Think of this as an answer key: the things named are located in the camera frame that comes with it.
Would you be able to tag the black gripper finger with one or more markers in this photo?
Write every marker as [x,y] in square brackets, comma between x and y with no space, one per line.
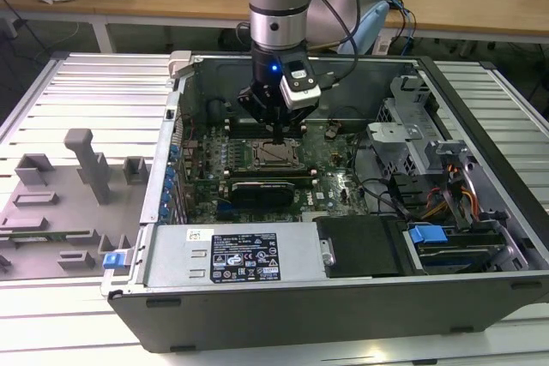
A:
[300,115]
[249,100]

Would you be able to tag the silver CPU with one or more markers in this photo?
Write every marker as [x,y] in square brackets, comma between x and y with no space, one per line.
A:
[276,155]

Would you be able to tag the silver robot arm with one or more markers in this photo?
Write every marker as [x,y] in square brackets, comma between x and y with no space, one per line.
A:
[274,19]

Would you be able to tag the CPU socket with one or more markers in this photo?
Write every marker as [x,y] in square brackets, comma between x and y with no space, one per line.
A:
[255,166]

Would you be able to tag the grey case latch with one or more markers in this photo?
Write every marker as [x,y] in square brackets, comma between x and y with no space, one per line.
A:
[180,64]

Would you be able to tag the green motherboard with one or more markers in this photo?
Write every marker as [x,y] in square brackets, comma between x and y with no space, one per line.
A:
[334,194]

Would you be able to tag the black graphics card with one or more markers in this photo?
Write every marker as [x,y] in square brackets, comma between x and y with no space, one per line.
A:
[261,194]

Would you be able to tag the metal drive cage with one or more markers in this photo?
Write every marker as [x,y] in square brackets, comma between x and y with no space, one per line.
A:
[394,143]

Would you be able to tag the wooden desk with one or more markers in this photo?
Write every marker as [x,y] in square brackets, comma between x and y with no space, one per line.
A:
[193,1]

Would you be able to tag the pale blue teach pendant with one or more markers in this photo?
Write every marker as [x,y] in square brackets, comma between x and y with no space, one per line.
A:
[374,23]

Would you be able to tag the black optical drive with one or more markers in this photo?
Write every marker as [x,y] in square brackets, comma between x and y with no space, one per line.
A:
[360,246]

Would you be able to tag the silver power supply unit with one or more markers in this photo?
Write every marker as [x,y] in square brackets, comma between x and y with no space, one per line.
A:
[171,254]

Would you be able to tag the hard disk in blue carrier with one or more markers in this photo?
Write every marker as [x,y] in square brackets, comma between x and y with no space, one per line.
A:
[426,237]

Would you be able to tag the black open PC case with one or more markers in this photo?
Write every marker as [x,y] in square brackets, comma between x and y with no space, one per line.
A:
[300,319]

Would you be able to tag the small blue plastic tab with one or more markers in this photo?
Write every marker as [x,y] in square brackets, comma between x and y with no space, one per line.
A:
[112,261]

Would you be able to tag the grey parts rack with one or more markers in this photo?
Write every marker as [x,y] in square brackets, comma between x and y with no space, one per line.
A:
[64,211]

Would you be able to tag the green RAM stick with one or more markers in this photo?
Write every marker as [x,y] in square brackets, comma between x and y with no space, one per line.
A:
[38,238]

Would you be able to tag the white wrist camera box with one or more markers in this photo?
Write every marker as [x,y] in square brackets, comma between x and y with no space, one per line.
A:
[300,87]

